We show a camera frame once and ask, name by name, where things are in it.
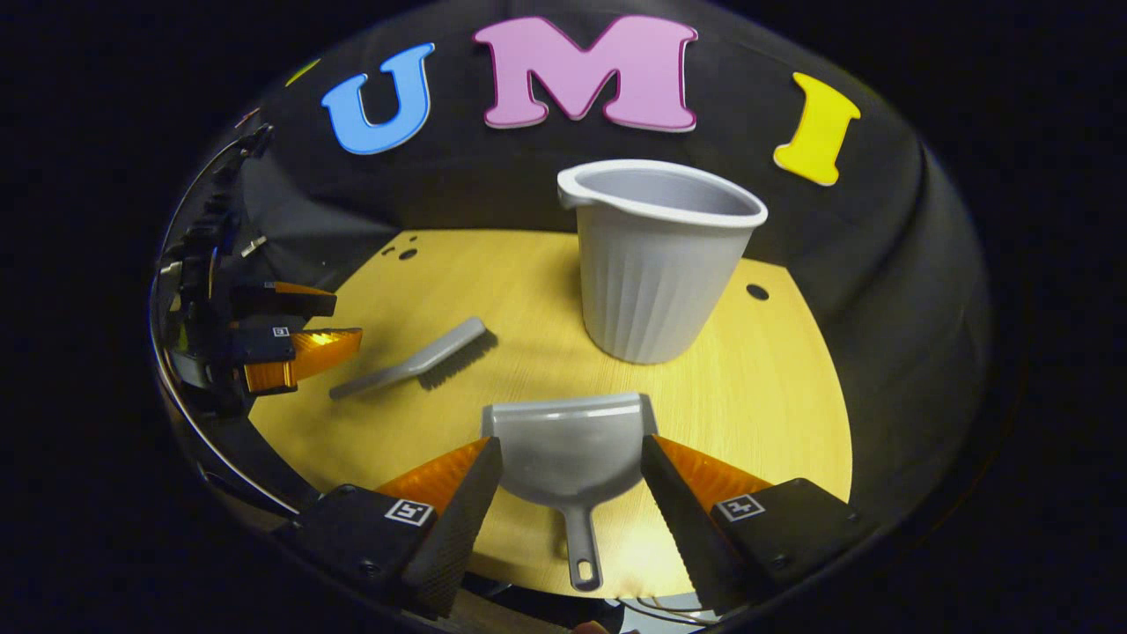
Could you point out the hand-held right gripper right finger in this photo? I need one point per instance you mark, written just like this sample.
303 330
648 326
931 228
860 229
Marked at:
682 519

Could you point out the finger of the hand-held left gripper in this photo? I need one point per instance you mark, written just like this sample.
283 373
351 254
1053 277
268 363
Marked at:
304 350
290 301

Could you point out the grey plastic dustpan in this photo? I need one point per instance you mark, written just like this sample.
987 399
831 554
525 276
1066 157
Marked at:
563 449

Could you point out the small grey broom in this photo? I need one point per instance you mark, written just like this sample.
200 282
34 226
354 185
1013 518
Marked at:
440 348

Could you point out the grey ribbed garbage bin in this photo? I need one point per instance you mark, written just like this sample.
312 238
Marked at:
651 291

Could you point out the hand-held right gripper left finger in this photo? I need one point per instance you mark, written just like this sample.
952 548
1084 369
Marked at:
453 528

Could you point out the yellow wooden desktop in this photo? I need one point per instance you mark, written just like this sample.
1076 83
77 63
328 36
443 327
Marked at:
775 396

